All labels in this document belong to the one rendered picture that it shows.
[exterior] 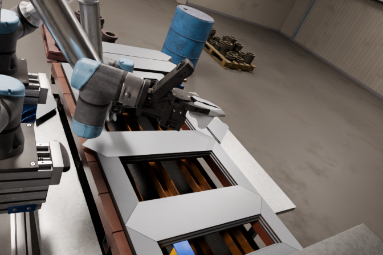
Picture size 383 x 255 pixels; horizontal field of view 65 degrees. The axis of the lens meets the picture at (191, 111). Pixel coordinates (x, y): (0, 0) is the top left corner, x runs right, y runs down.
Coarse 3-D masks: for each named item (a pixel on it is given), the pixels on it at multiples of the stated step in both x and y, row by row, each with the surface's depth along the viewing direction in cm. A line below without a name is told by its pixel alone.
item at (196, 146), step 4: (184, 132) 177; (188, 132) 178; (184, 136) 173; (188, 136) 175; (192, 136) 176; (188, 140) 171; (192, 140) 173; (196, 140) 174; (192, 144) 169; (196, 144) 171; (200, 144) 172; (192, 148) 166; (196, 148) 168; (200, 148) 169
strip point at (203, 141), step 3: (192, 132) 180; (195, 135) 178; (198, 135) 179; (201, 135) 181; (198, 138) 177; (201, 138) 178; (204, 138) 179; (198, 141) 174; (201, 141) 175; (204, 141) 176; (207, 141) 178; (201, 144) 173; (204, 144) 174; (207, 144) 175; (204, 147) 171
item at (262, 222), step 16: (192, 128) 186; (208, 144) 176; (96, 160) 135; (128, 160) 142; (144, 160) 147; (224, 176) 161; (224, 224) 130; (240, 224) 135; (128, 240) 107; (160, 240) 110; (176, 240) 115; (272, 240) 135
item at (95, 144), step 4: (88, 140) 140; (92, 140) 141; (96, 140) 142; (100, 140) 143; (92, 144) 139; (96, 144) 140; (100, 144) 141; (92, 148) 136; (96, 148) 137; (100, 148) 138; (100, 152) 136; (104, 152) 137
